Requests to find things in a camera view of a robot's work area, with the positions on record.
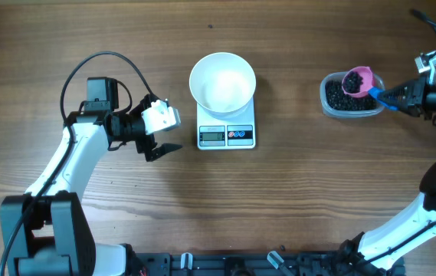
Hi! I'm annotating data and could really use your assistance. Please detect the pink scoop blue handle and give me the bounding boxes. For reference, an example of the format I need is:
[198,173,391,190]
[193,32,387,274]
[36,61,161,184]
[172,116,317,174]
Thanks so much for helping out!
[341,66,398,111]

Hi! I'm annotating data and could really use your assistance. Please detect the black beans in container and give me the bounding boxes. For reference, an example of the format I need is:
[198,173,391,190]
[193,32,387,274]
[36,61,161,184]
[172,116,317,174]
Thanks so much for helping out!
[325,80,377,111]

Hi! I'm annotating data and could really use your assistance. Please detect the white digital kitchen scale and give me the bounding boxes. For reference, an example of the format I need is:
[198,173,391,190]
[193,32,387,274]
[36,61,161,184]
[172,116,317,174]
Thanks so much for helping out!
[197,99,257,150]

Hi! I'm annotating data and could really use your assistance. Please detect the clear plastic bean container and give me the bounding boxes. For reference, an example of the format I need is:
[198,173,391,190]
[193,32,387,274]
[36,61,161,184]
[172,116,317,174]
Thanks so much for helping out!
[320,71,385,119]

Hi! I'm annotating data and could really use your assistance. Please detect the white paper bowl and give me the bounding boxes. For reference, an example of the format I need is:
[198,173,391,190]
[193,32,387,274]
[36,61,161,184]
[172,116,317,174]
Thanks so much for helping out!
[188,52,257,116]

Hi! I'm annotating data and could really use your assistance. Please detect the black beans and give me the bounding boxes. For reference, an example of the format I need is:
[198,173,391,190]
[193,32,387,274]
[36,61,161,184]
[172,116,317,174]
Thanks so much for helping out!
[342,71,363,94]
[325,80,377,111]

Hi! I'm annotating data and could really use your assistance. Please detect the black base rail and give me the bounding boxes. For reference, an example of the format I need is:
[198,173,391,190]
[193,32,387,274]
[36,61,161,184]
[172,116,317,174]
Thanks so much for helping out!
[64,251,405,276]

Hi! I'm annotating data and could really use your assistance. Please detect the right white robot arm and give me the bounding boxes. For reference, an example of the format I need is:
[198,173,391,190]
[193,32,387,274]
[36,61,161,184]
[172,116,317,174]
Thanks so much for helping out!
[345,78,436,275]

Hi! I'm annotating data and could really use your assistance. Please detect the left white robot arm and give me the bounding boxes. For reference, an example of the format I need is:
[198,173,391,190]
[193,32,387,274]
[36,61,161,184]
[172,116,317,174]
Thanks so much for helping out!
[0,77,181,275]

